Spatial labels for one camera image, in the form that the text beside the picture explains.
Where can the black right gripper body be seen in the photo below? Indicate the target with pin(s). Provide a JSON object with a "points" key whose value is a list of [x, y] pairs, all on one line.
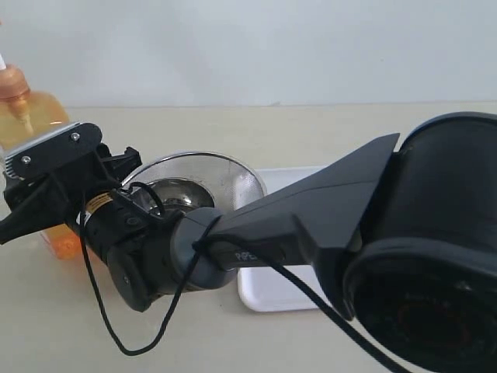
{"points": [[70, 160]]}

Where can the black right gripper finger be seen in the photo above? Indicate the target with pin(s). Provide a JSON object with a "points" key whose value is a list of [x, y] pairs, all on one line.
{"points": [[36, 212]]}

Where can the small stainless steel bowl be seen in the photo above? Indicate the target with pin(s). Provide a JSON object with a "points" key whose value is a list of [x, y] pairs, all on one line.
{"points": [[174, 193]]}

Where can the white foam tray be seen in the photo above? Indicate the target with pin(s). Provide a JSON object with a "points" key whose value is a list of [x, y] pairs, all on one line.
{"points": [[262, 289]]}

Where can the orange pump soap bottle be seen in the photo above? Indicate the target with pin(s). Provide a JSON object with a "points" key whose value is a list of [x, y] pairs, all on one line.
{"points": [[25, 114]]}

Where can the steel mesh colander bowl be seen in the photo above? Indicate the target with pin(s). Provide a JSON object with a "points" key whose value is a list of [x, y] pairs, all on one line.
{"points": [[231, 183]]}

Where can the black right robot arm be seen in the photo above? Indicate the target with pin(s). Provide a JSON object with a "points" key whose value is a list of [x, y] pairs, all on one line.
{"points": [[395, 242]]}

